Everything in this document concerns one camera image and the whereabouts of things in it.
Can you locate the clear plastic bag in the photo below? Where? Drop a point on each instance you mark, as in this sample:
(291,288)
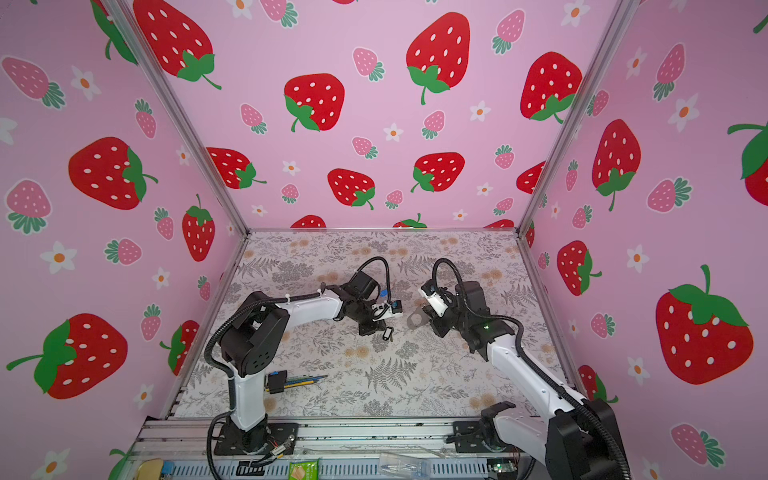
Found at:
(404,467)

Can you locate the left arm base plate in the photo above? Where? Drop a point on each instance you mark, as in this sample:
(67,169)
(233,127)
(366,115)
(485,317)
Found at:
(261,440)

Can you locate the green packet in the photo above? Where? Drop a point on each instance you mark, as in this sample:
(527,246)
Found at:
(304,470)

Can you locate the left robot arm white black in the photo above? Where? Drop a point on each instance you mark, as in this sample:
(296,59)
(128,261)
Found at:
(247,343)

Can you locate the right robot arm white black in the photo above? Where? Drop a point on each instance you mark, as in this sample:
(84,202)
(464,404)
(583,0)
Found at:
(572,436)

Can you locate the aluminium rail frame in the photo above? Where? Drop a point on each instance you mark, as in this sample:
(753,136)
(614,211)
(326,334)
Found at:
(346,447)

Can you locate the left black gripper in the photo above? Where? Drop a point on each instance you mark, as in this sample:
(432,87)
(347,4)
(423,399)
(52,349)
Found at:
(375,325)

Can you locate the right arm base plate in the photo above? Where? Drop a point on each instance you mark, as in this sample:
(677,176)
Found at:
(477,436)

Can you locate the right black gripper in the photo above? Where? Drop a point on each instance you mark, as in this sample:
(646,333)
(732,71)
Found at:
(438,327)

